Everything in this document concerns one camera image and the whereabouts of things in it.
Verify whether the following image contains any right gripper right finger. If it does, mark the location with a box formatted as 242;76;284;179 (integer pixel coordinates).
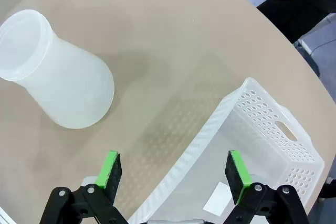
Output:
219;150;310;224

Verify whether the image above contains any translucent plastic conical flask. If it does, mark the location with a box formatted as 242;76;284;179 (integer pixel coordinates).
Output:
0;9;115;130

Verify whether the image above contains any white perforated plastic basket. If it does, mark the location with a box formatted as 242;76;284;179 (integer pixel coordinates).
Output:
128;77;326;224

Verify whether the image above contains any white paper label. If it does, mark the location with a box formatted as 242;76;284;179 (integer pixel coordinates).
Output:
203;182;232;216

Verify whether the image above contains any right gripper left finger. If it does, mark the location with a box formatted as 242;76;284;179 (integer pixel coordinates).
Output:
39;150;130;224

